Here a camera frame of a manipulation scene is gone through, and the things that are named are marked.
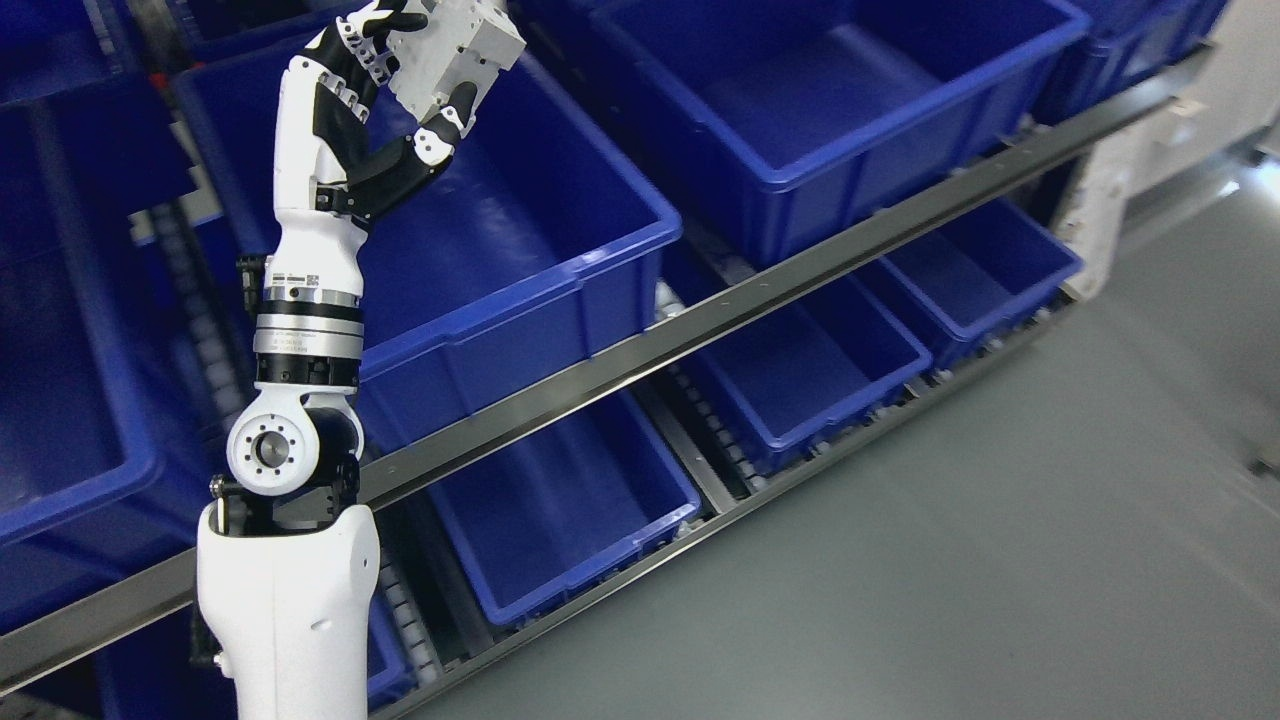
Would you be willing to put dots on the blue bin upper middle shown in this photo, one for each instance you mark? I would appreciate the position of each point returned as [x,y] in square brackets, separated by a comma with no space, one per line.
[539,247]

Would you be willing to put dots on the blue bin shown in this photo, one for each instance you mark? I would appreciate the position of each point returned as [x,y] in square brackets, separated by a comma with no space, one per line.
[103,471]
[550,516]
[298,653]
[776,124]
[539,247]
[808,371]
[971,280]

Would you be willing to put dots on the blue bin lower far right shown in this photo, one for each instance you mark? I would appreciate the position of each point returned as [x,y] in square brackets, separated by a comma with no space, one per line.
[971,280]

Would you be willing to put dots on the metal shelf rail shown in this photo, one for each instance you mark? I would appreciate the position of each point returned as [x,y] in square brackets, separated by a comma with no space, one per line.
[67,635]

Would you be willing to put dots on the blue bin upper left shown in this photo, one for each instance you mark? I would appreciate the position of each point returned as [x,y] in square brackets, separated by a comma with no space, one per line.
[103,471]

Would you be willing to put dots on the blue bin lower left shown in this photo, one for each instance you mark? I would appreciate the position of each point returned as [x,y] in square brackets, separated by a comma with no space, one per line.
[298,653]

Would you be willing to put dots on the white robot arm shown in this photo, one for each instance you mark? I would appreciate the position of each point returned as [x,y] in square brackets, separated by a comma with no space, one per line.
[287,557]

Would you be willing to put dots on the blue bin lower centre right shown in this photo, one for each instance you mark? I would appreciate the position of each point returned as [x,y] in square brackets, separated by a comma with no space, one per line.
[808,371]

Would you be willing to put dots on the blue bin upper right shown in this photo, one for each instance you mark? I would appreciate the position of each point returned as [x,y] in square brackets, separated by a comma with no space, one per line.
[776,124]

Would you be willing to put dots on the grey circuit breaker red switch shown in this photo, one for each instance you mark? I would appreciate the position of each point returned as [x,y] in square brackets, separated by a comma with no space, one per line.
[465,42]

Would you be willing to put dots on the blue bin top right corner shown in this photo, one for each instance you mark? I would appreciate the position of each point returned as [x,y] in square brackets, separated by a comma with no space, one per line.
[1128,42]

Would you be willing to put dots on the blue bin lower middle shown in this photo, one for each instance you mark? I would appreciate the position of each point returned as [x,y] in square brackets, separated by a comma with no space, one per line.
[550,516]

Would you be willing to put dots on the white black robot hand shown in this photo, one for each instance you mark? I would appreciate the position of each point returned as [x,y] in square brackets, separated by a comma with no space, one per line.
[346,153]

